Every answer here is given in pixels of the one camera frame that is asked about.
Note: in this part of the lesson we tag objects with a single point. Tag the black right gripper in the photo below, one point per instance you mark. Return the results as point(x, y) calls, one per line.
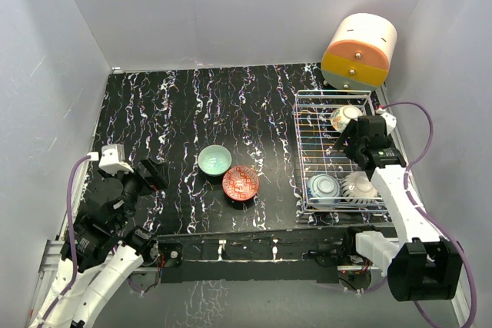
point(350, 132)

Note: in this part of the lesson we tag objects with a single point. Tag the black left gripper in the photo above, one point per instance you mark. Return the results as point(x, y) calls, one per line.
point(157, 177)

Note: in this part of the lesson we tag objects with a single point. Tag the floral cream bowl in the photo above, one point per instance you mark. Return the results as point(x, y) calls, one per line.
point(342, 116)

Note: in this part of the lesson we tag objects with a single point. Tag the white bowl black striped outside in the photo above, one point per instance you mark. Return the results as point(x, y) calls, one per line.
point(357, 189)

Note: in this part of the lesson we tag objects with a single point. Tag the blue white patterned bowl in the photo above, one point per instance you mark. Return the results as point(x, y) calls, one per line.
point(323, 189)

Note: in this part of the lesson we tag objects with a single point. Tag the red patterned bowl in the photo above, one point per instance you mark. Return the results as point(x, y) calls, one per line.
point(241, 183)

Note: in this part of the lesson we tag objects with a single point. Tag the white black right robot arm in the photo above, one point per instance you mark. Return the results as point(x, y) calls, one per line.
point(423, 264)

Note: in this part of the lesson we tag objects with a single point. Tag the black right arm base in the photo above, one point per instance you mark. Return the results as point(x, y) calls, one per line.
point(353, 255)

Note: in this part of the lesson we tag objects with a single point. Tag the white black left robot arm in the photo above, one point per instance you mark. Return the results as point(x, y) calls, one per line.
point(96, 258)

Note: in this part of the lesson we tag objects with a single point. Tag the celadon green bowl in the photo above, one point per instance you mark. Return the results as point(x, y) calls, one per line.
point(214, 160)

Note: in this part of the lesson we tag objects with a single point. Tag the black marble table mat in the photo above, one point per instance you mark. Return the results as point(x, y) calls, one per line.
point(171, 116)

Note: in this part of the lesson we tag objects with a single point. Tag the round pastel drawer cabinet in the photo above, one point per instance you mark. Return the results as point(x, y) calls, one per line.
point(359, 55)

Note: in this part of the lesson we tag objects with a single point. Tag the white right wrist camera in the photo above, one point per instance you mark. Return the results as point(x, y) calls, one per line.
point(390, 120)

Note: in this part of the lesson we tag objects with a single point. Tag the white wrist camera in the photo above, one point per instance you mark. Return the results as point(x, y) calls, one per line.
point(113, 160)
point(390, 120)

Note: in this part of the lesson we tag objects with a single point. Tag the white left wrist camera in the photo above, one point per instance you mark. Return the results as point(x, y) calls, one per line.
point(113, 160)

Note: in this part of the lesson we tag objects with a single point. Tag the white wire dish rack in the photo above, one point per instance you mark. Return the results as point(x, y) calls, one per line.
point(315, 138)

